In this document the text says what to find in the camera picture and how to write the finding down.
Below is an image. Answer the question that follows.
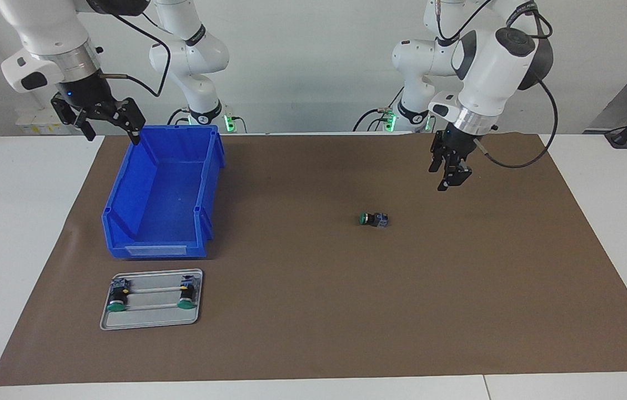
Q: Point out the white box with yellow labels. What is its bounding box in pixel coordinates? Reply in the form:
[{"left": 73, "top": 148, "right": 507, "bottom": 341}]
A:
[{"left": 15, "top": 108, "right": 78, "bottom": 136}]

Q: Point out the brown paper table mat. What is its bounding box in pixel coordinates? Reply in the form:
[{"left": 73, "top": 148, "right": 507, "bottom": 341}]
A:
[{"left": 0, "top": 133, "right": 627, "bottom": 387}]

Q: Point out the green push button switch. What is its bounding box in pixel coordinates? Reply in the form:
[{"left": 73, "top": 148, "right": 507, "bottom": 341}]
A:
[
  {"left": 107, "top": 279, "right": 132, "bottom": 313},
  {"left": 359, "top": 211, "right": 390, "bottom": 229},
  {"left": 176, "top": 275, "right": 198, "bottom": 309}
]

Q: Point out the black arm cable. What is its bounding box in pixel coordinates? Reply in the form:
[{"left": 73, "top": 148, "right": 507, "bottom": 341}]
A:
[
  {"left": 97, "top": 11, "right": 171, "bottom": 98},
  {"left": 435, "top": 0, "right": 559, "bottom": 169}
]

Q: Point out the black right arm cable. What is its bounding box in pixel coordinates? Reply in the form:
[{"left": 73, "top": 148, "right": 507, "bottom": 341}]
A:
[{"left": 97, "top": 11, "right": 171, "bottom": 98}]

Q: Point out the blue plastic storage bin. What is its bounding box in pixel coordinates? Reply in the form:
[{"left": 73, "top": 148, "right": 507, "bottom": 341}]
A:
[{"left": 101, "top": 124, "right": 226, "bottom": 261}]

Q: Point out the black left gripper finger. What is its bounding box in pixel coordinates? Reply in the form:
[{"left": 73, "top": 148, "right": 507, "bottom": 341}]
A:
[
  {"left": 429, "top": 146, "right": 447, "bottom": 174},
  {"left": 437, "top": 158, "right": 474, "bottom": 192}
]

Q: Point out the silver metal tray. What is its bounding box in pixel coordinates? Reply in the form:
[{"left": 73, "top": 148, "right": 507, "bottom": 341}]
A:
[{"left": 99, "top": 268, "right": 204, "bottom": 332}]

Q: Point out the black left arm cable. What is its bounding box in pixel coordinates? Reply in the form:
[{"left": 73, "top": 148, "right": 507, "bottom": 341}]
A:
[{"left": 435, "top": 0, "right": 559, "bottom": 169}]

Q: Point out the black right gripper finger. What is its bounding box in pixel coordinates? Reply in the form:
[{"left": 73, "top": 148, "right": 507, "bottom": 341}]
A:
[
  {"left": 51, "top": 94, "right": 96, "bottom": 142},
  {"left": 94, "top": 98, "right": 146, "bottom": 146}
]

